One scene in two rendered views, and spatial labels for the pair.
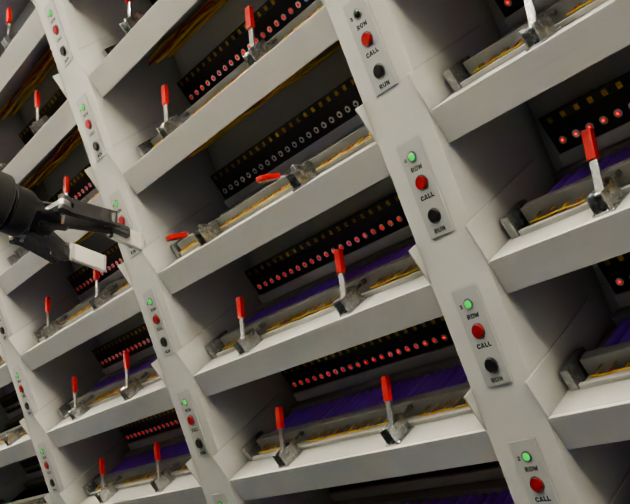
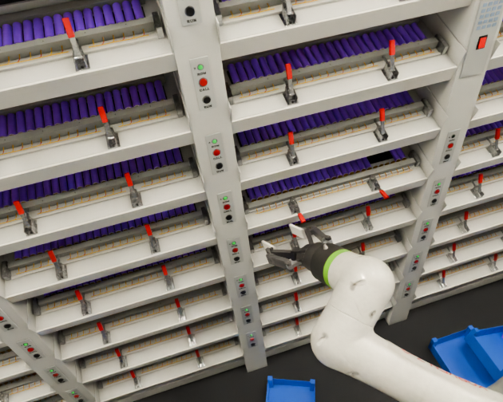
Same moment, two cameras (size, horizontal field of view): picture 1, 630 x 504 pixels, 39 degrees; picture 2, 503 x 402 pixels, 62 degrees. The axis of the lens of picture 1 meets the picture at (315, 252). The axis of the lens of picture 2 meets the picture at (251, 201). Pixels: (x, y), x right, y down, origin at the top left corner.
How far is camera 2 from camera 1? 1.89 m
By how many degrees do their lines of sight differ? 73
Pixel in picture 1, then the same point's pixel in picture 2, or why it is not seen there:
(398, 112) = (443, 170)
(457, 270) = (429, 214)
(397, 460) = not seen: hidden behind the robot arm
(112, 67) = (262, 120)
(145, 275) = (235, 231)
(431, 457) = not seen: hidden behind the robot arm
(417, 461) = not seen: hidden behind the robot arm
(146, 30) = (313, 108)
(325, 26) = (432, 135)
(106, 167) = (223, 178)
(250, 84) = (377, 149)
